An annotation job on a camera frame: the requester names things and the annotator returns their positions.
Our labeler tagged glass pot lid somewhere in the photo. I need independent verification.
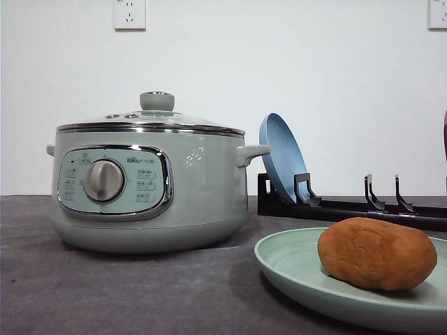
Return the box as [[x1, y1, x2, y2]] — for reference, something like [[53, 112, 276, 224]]
[[56, 91, 245, 136]]

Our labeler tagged green plate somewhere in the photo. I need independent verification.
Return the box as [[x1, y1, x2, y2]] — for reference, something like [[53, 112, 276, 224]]
[[254, 228, 447, 332]]

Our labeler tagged brown potato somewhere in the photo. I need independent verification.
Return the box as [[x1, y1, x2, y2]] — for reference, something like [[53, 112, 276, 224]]
[[317, 217, 437, 292]]

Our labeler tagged blue plate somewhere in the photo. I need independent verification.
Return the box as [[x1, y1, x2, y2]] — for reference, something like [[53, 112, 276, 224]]
[[259, 112, 309, 204]]

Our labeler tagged green electric steamer pot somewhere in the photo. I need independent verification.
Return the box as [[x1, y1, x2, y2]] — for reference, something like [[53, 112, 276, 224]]
[[46, 131, 271, 254]]

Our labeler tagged black dish rack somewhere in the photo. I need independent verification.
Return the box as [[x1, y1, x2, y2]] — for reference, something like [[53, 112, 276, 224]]
[[258, 173, 447, 231]]

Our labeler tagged grey table cloth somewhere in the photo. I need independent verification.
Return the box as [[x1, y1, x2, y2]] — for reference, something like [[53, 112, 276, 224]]
[[0, 195, 447, 335]]

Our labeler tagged white wall socket left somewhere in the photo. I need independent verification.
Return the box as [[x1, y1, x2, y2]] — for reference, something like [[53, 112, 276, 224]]
[[114, 0, 146, 32]]

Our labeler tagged white wall socket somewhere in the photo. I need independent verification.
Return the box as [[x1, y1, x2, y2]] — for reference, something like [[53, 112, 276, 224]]
[[114, 0, 146, 32], [425, 0, 447, 34]]

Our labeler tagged white wall socket right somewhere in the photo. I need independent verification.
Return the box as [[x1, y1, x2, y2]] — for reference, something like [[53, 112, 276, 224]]
[[425, 0, 447, 34]]

